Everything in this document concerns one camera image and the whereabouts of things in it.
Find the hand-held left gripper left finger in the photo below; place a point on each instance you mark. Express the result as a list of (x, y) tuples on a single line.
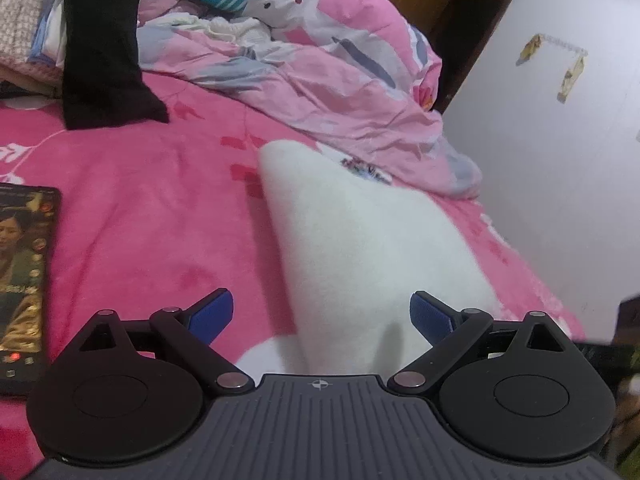
[(212, 316)]

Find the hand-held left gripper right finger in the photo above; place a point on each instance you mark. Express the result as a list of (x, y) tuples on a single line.
[(429, 317)]

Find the white sweater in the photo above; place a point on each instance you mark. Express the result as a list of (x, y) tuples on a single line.
[(350, 250)]

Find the pink floral bed sheet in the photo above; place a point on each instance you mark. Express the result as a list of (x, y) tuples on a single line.
[(150, 210)]

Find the black smartphone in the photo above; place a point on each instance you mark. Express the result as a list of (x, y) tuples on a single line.
[(22, 285)]

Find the pink patterned duvet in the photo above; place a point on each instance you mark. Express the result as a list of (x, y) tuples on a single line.
[(310, 60)]

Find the yellow hanging cloth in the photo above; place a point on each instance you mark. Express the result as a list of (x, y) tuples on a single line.
[(530, 50), (571, 79)]

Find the black folded garment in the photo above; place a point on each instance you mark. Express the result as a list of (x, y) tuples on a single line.
[(100, 55)]

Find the wooden door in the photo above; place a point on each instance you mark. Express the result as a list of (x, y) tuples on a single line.
[(460, 25)]

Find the pink white checked garment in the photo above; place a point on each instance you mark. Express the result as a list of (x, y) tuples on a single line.
[(22, 15)]

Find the white wall hook rack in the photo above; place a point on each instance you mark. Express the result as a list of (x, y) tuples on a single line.
[(565, 44)]

